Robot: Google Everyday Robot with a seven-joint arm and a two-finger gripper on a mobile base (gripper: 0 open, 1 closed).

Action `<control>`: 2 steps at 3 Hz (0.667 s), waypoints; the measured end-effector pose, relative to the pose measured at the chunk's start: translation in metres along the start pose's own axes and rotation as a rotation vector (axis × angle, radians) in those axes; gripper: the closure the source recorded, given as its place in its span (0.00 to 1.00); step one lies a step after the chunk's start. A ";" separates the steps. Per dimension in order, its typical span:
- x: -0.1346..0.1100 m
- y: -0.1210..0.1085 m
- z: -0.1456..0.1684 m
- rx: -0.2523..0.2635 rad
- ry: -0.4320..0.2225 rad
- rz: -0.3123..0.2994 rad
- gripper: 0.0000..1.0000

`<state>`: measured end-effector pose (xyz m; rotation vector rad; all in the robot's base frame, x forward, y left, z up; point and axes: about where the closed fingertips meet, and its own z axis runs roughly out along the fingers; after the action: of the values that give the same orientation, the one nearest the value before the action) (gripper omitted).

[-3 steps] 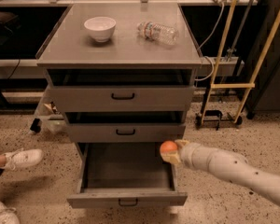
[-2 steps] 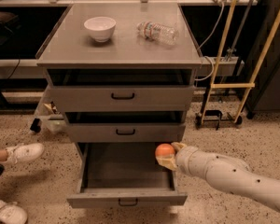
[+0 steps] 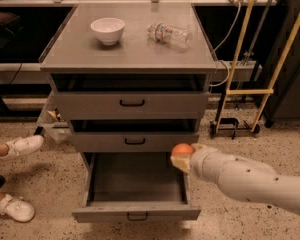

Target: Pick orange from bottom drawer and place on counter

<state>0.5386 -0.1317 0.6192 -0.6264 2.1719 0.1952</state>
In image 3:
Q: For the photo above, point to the orange fruit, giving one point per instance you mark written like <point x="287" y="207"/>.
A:
<point x="182" y="149"/>

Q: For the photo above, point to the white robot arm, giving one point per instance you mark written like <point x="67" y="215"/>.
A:
<point x="237" y="177"/>

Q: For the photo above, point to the grey middle drawer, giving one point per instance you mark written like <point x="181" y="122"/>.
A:
<point x="132" y="135"/>

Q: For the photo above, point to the grey drawer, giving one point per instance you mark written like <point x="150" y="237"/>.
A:
<point x="129" y="96"/>
<point x="135" y="187"/>
<point x="132" y="135"/>

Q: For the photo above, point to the grey bottom drawer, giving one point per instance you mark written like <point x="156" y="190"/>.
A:
<point x="135" y="187"/>

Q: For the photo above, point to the grey drawer cabinet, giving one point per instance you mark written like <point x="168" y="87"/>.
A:
<point x="76" y="49"/>

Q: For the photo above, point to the grey top drawer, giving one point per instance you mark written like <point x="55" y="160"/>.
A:
<point x="129" y="96"/>

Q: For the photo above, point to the clear plastic water bottle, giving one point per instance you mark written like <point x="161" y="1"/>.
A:
<point x="169" y="35"/>

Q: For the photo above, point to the clear plastic bin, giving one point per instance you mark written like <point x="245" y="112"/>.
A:
<point x="52" y="122"/>

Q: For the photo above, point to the white ceramic bowl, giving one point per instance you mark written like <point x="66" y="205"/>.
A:
<point x="108" y="30"/>

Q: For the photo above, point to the white sneaker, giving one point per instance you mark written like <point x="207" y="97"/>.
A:
<point x="17" y="209"/>
<point x="23" y="146"/>

